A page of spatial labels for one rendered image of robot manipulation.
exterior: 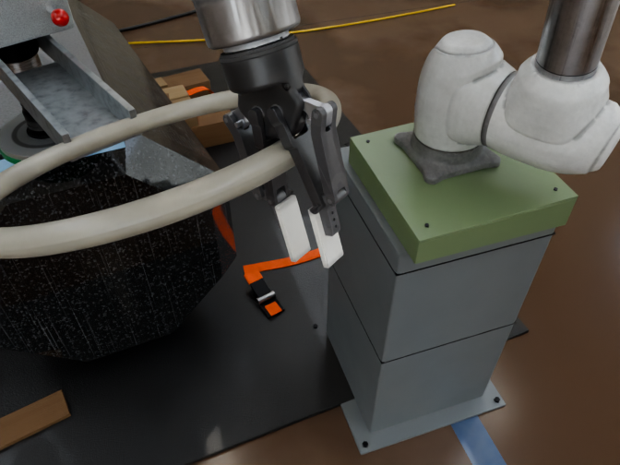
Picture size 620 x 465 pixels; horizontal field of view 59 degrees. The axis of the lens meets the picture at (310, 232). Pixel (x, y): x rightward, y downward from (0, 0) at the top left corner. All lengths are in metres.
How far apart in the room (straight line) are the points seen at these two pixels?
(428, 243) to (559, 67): 0.38
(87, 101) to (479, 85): 0.72
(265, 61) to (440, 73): 0.66
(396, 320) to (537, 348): 0.88
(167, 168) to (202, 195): 1.04
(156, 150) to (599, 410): 1.57
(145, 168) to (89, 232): 0.99
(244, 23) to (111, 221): 0.20
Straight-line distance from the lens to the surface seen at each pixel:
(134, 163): 1.48
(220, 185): 0.50
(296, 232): 0.60
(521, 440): 1.89
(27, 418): 1.98
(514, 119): 1.07
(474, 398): 1.90
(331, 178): 0.52
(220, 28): 0.50
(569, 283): 2.35
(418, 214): 1.13
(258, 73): 0.50
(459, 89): 1.11
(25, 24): 1.23
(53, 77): 1.20
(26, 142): 1.41
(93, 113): 1.05
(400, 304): 1.26
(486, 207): 1.17
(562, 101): 1.03
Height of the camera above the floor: 1.61
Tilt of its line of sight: 44 degrees down
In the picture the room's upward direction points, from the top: straight up
